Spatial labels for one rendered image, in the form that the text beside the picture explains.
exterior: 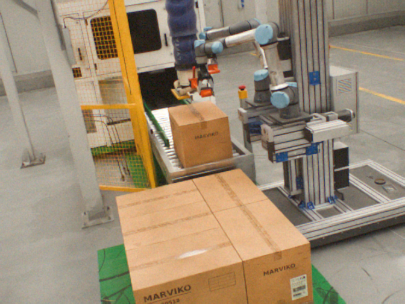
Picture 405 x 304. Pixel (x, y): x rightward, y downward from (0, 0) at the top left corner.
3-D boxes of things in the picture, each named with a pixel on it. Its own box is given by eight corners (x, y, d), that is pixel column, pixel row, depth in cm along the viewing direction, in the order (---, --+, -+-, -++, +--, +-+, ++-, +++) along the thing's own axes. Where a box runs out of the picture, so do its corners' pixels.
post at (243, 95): (248, 188, 447) (237, 90, 412) (254, 186, 448) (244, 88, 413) (251, 190, 440) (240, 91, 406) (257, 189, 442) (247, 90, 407)
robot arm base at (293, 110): (295, 110, 316) (295, 96, 313) (305, 116, 302) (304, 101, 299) (275, 114, 313) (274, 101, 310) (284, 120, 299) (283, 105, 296)
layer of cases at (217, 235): (125, 242, 354) (115, 196, 340) (244, 212, 373) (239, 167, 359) (146, 350, 245) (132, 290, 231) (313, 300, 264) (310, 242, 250)
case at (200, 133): (173, 149, 419) (167, 108, 405) (215, 140, 426) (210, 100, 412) (186, 172, 364) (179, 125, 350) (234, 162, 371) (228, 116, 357)
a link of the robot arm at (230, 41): (282, 17, 290) (217, 36, 317) (276, 19, 282) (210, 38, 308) (286, 34, 293) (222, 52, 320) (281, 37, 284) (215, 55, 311)
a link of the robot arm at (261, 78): (251, 89, 350) (249, 72, 346) (261, 85, 359) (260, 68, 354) (263, 90, 342) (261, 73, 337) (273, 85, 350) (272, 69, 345)
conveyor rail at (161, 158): (138, 122, 574) (135, 108, 568) (142, 121, 575) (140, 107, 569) (173, 194, 362) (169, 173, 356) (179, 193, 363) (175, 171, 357)
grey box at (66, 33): (70, 62, 390) (62, 28, 380) (76, 61, 391) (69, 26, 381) (70, 65, 372) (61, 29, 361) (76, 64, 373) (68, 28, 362)
